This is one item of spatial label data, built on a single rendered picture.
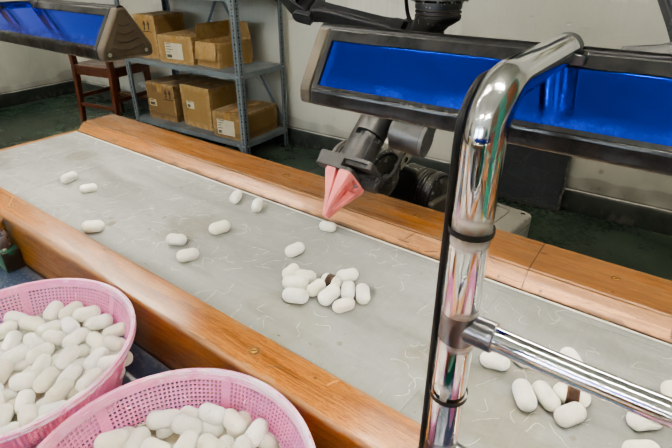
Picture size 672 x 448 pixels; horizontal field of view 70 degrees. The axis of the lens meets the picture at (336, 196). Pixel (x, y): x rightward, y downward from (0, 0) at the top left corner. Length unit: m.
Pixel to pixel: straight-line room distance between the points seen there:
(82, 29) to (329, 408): 0.62
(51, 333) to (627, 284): 0.77
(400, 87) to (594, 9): 2.14
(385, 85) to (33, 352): 0.52
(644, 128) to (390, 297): 0.43
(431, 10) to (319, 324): 0.79
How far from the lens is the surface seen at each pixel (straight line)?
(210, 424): 0.57
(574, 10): 2.55
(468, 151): 0.26
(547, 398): 0.59
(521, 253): 0.79
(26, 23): 0.98
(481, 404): 0.58
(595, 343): 0.71
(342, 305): 0.66
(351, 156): 0.77
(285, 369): 0.56
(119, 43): 0.77
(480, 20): 2.65
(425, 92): 0.42
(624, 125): 0.38
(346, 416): 0.52
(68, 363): 0.69
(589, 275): 0.78
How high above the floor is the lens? 1.17
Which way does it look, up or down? 26 degrees down
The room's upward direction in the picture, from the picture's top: straight up
